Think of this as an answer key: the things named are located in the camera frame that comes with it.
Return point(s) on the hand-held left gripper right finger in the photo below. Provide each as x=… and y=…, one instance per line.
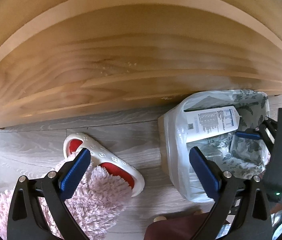
x=202, y=170

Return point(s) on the dark red stool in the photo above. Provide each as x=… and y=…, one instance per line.
x=181, y=227

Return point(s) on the trash bin with plastic liner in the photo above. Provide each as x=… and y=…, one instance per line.
x=176, y=130

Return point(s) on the person's left leg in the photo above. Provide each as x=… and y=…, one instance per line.
x=101, y=197

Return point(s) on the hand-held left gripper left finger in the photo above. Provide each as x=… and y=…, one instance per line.
x=77, y=170

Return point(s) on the person's left slipper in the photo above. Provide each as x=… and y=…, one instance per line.
x=111, y=160

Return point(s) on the wooden bed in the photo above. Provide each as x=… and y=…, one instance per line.
x=106, y=55

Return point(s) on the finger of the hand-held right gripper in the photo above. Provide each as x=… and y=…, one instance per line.
x=248, y=135
x=269, y=127

